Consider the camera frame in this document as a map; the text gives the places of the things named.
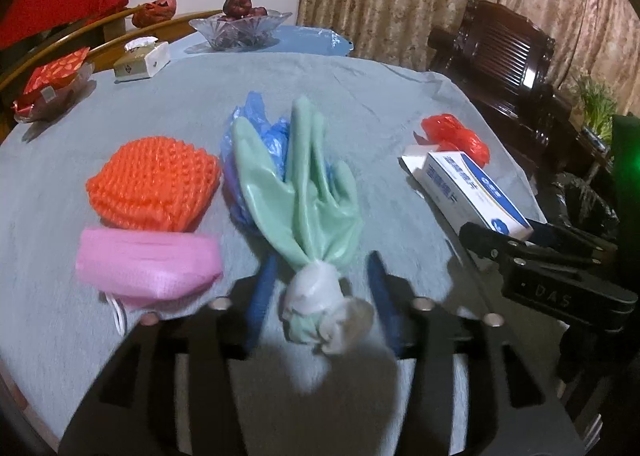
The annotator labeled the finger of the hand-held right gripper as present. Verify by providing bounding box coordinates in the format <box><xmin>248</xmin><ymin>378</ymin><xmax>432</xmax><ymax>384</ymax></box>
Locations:
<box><xmin>527</xmin><ymin>218</ymin><xmax>618</xmax><ymax>268</ymax></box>
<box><xmin>459</xmin><ymin>221</ymin><xmax>532</xmax><ymax>263</ymax></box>

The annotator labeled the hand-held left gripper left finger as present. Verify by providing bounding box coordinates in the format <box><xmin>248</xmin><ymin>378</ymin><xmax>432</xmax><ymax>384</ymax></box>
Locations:
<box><xmin>60</xmin><ymin>253</ymin><xmax>281</xmax><ymax>456</ymax></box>

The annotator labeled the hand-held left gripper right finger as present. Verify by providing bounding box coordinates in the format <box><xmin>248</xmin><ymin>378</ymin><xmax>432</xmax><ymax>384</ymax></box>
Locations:
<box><xmin>366</xmin><ymin>251</ymin><xmax>586</xmax><ymax>456</ymax></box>

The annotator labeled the trash bin with black liner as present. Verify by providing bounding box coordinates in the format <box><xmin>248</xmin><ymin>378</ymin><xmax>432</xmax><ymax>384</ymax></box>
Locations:
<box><xmin>540</xmin><ymin>171</ymin><xmax>621</xmax><ymax>242</ymax></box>

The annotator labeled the white and blue box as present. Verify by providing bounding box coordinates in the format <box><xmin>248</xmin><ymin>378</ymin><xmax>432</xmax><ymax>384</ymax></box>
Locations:
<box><xmin>400</xmin><ymin>150</ymin><xmax>533</xmax><ymax>241</ymax></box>

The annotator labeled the green rubber glove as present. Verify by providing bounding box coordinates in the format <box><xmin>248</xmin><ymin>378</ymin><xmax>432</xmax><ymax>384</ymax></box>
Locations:
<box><xmin>231</xmin><ymin>96</ymin><xmax>376</xmax><ymax>356</ymax></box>

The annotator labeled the red plastic bag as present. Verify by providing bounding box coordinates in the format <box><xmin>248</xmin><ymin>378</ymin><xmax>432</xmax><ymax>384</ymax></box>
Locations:
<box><xmin>414</xmin><ymin>112</ymin><xmax>491</xmax><ymax>168</ymax></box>

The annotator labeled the pink face mask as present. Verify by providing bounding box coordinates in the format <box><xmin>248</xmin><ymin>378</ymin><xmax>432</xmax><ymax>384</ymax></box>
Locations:
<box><xmin>75</xmin><ymin>228</ymin><xmax>224</xmax><ymax>337</ymax></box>

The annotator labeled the orange foam fruit net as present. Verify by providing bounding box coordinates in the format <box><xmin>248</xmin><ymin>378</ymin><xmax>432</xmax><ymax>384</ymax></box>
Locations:
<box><xmin>86</xmin><ymin>138</ymin><xmax>222</xmax><ymax>232</ymax></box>

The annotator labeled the blue plastic bag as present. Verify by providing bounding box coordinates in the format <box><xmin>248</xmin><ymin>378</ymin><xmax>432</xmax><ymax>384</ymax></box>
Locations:
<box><xmin>222</xmin><ymin>91</ymin><xmax>341</xmax><ymax>227</ymax></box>

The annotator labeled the potted green plant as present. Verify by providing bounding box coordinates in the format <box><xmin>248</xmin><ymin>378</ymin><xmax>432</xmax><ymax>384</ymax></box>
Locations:
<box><xmin>570</xmin><ymin>71</ymin><xmax>618</xmax><ymax>144</ymax></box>

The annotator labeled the dark wooden armchair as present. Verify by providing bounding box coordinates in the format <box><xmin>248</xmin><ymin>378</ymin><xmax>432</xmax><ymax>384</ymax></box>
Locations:
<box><xmin>427</xmin><ymin>0</ymin><xmax>573</xmax><ymax>172</ymax></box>

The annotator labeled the grey-blue table cloth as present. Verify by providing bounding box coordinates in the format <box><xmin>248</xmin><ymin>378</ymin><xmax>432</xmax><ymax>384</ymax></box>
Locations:
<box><xmin>0</xmin><ymin>52</ymin><xmax>548</xmax><ymax>456</ymax></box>

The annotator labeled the tissue box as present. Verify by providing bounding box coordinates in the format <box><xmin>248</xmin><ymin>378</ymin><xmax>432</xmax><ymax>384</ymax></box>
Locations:
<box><xmin>112</xmin><ymin>36</ymin><xmax>172</xmax><ymax>83</ymax></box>

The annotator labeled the light blue patterned tablecloth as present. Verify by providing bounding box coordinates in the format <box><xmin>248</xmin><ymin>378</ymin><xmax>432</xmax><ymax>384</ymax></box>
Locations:
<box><xmin>167</xmin><ymin>25</ymin><xmax>355</xmax><ymax>58</ymax></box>

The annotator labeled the glass fruit bowl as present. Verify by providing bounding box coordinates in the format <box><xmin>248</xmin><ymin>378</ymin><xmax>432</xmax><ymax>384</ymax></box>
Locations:
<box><xmin>189</xmin><ymin>10</ymin><xmax>292</xmax><ymax>53</ymax></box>

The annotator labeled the glass dish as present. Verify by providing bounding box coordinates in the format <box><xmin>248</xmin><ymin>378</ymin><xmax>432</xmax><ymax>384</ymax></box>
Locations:
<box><xmin>12</xmin><ymin>61</ymin><xmax>96</xmax><ymax>124</ymax></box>

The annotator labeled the red patterned packet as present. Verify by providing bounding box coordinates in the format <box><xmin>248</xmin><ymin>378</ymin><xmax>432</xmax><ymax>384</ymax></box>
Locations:
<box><xmin>12</xmin><ymin>47</ymin><xmax>91</xmax><ymax>112</ymax></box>

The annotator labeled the red patterned bag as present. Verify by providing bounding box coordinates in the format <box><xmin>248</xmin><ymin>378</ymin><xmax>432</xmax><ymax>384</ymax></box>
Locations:
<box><xmin>131</xmin><ymin>0</ymin><xmax>178</xmax><ymax>28</ymax></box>

